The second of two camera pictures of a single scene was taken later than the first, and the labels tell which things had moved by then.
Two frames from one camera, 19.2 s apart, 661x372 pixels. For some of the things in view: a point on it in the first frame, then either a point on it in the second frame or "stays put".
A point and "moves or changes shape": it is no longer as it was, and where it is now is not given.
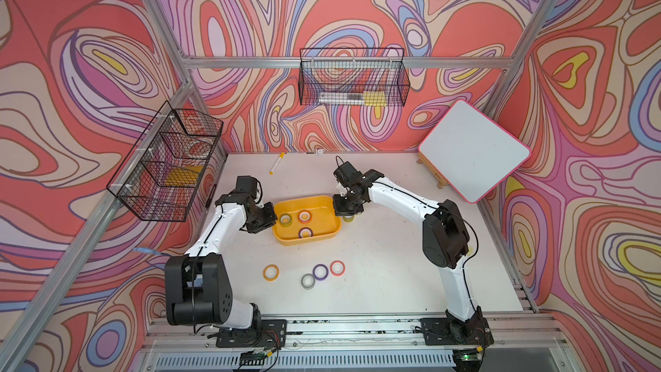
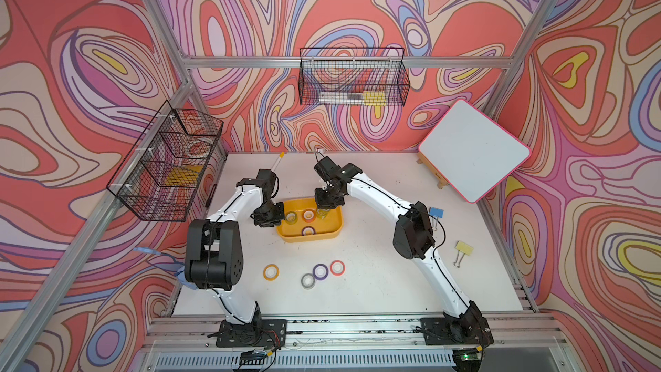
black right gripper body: [347, 205] -> [328, 198]
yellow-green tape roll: [285, 220] moves or changes shape
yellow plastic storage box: [304, 220] stays put
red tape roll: [337, 268] stays put
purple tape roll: [320, 272] stays put
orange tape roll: [270, 272] stays put
